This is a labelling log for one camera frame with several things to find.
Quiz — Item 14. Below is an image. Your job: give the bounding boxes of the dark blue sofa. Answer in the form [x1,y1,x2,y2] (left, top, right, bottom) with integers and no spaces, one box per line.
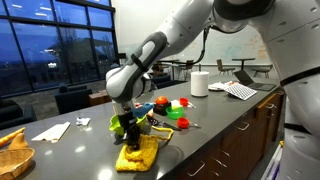
[0,96,38,131]

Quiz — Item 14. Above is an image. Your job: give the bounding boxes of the round dark cafe table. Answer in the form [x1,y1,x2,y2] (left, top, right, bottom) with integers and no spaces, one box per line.
[231,57,257,71]

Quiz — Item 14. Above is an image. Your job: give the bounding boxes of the white plate with papers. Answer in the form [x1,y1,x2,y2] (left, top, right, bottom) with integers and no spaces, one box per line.
[208,80,235,92]

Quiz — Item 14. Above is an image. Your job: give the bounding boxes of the lime green mixing bowl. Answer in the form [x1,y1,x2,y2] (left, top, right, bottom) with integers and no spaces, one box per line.
[109,114,148,137]

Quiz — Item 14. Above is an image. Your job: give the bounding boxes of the dark wooden chair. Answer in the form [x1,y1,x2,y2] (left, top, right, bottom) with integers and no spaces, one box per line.
[251,63,274,80]
[216,59,237,77]

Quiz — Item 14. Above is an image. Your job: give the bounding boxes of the seated person dark top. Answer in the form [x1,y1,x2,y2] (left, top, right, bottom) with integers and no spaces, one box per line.
[150,64,165,77]

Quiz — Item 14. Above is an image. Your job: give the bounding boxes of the red measuring cup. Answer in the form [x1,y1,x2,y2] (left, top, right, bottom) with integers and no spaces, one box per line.
[179,97,198,110]

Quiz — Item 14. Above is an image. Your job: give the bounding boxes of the yellow crocheted cloth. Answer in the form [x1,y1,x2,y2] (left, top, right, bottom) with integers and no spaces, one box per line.
[115,125,175,173]

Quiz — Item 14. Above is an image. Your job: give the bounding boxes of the orange toy carrot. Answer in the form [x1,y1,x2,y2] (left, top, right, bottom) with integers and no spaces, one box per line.
[0,127,27,149]

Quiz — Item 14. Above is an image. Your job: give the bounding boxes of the black cube block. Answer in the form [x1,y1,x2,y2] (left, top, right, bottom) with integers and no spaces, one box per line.
[153,102,172,117]

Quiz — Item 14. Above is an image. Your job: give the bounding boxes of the white paper towel roll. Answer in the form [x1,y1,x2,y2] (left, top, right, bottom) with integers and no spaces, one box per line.
[190,70,210,98]

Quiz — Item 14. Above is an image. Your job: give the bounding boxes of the white keyboard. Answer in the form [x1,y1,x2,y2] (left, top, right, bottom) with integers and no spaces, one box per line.
[223,82,258,102]

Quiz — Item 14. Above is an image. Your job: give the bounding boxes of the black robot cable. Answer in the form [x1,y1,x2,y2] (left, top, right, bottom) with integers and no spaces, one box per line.
[156,24,212,66]

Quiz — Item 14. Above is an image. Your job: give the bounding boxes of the dark lounge couch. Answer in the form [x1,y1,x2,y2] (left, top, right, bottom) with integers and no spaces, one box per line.
[151,74,178,90]

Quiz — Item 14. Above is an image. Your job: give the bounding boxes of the tan toy gourd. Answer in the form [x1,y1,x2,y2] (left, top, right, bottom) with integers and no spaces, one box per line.
[7,132,30,151]

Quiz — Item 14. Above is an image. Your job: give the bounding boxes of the dark blue armchair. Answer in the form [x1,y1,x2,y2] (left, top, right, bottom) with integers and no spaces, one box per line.
[54,84,94,116]

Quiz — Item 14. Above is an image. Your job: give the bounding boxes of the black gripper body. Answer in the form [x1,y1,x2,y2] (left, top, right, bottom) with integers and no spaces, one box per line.
[118,111,141,134]

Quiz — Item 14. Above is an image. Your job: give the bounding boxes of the wooden box side table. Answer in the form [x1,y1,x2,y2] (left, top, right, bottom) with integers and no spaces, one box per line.
[88,90,112,108]

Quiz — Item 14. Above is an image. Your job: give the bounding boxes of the white folded paper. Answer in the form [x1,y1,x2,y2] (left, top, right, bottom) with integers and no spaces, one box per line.
[31,121,72,144]

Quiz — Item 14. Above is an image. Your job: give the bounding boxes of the blue wrist camera housing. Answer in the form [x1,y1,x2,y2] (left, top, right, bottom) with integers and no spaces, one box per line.
[132,102,155,119]

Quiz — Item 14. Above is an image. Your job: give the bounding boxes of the orange toy tomato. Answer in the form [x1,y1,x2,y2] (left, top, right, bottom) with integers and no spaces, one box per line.
[155,95,170,106]

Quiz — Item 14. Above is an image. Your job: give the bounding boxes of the brown wooden counter cabinet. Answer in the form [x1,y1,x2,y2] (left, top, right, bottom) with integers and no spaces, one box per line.
[166,83,288,180]

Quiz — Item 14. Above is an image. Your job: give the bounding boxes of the grey open laptop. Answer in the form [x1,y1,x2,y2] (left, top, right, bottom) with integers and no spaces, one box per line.
[232,69,278,92]

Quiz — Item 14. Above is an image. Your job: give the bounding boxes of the small green bowl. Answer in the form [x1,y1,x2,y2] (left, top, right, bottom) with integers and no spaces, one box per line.
[165,106,185,121]

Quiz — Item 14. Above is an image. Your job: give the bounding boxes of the wicker basket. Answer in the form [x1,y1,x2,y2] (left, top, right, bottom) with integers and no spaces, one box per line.
[0,147,36,180]

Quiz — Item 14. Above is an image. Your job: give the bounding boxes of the orange measuring cup with beans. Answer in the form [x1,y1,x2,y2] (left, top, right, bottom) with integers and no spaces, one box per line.
[176,117,202,130]

